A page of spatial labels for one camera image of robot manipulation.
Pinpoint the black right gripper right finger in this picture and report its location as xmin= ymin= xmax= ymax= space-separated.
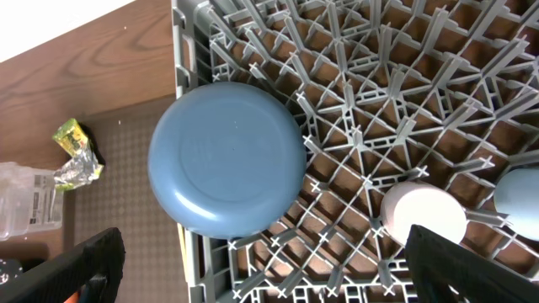
xmin=405 ymin=225 xmax=538 ymax=303

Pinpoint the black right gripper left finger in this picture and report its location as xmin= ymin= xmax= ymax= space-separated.
xmin=1 ymin=227 xmax=125 ymax=303

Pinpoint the orange carrot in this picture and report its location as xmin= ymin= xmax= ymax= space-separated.
xmin=64 ymin=290 xmax=81 ymax=303

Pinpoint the pink cup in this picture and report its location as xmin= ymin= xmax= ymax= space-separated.
xmin=381 ymin=182 xmax=467 ymax=245

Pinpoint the yellow snack wrapper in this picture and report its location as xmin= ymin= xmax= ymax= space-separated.
xmin=52 ymin=118 xmax=104 ymax=191

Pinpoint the light blue cup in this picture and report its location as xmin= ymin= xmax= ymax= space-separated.
xmin=494 ymin=168 xmax=538 ymax=242

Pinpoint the large blue plate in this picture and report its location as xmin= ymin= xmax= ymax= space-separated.
xmin=147 ymin=82 xmax=307 ymax=239

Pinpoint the grey dishwasher rack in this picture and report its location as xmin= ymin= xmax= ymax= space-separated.
xmin=171 ymin=0 xmax=538 ymax=302

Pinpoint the dark brown tray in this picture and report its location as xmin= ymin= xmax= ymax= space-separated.
xmin=63 ymin=96 xmax=188 ymax=302

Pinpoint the clear plastic bin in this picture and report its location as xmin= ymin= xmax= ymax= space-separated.
xmin=1 ymin=162 xmax=63 ymax=241

